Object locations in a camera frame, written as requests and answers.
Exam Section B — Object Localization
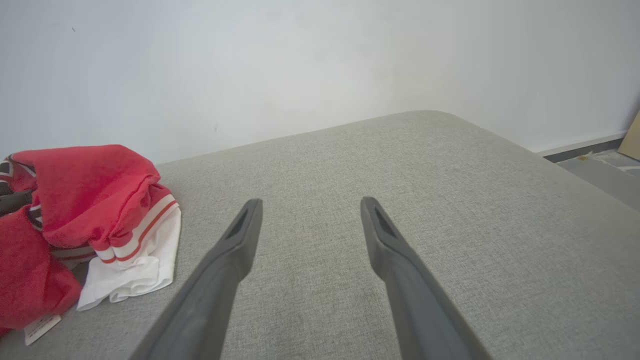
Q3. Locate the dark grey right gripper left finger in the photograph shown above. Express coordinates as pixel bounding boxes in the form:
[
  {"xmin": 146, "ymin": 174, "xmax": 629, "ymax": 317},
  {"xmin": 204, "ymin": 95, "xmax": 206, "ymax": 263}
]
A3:
[{"xmin": 131, "ymin": 198, "xmax": 264, "ymax": 360}]

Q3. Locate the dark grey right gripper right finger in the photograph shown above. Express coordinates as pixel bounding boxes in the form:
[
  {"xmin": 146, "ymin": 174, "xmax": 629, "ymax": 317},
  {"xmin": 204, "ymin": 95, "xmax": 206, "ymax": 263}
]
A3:
[{"xmin": 360, "ymin": 196, "xmax": 494, "ymax": 360}]

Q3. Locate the red shirt with white sleeves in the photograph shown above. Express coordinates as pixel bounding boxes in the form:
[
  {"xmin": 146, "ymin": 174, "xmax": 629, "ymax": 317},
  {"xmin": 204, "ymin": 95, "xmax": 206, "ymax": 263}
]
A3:
[{"xmin": 0, "ymin": 144, "xmax": 182, "ymax": 347}]

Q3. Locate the grey baseboard strip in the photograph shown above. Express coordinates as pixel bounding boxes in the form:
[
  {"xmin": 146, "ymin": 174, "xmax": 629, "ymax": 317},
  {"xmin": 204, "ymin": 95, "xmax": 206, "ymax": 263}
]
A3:
[{"xmin": 543, "ymin": 138, "xmax": 626, "ymax": 164}]

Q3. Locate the tan cardboard board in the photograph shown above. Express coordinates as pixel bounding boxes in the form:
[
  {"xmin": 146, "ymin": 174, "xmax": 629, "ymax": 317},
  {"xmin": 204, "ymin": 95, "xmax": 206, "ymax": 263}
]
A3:
[{"xmin": 618, "ymin": 110, "xmax": 640, "ymax": 162}]

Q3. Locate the white wall baseboard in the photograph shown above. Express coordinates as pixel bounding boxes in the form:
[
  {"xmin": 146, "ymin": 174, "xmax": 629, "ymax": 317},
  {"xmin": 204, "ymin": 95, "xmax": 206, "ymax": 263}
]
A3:
[{"xmin": 534, "ymin": 130, "xmax": 629, "ymax": 157}]

